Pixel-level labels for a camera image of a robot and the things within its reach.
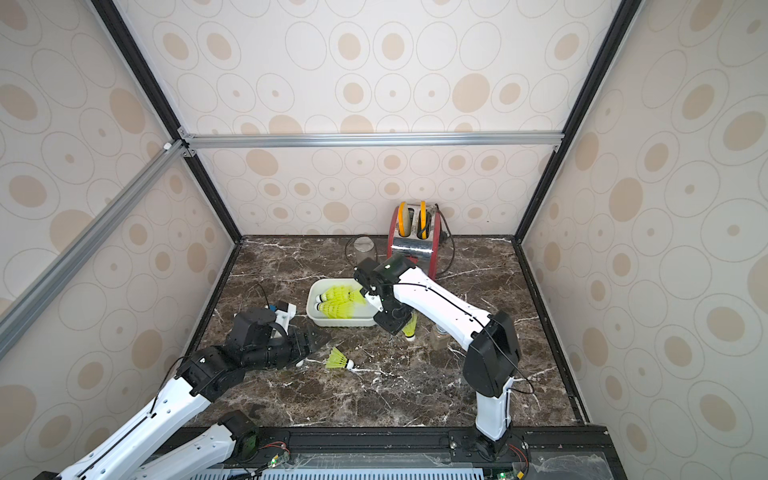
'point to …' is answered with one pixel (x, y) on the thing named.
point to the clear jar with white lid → (364, 248)
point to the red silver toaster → (415, 234)
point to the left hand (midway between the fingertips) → (330, 344)
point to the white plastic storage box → (363, 313)
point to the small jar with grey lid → (439, 339)
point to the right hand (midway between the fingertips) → (396, 329)
